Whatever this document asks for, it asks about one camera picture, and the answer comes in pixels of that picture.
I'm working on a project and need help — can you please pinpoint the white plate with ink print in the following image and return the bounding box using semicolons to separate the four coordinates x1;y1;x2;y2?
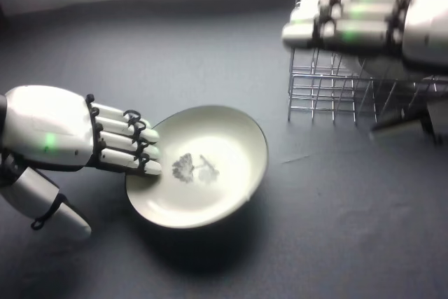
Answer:
124;104;270;232
341;52;435;83

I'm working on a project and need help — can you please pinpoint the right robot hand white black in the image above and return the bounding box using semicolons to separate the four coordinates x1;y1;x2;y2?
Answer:
281;0;448;146

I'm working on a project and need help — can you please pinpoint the chrome wire plate rack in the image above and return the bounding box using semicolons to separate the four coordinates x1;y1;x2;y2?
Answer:
287;0;448;128

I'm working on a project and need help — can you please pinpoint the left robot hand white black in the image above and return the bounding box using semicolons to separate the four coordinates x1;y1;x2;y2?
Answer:
0;83;164;242

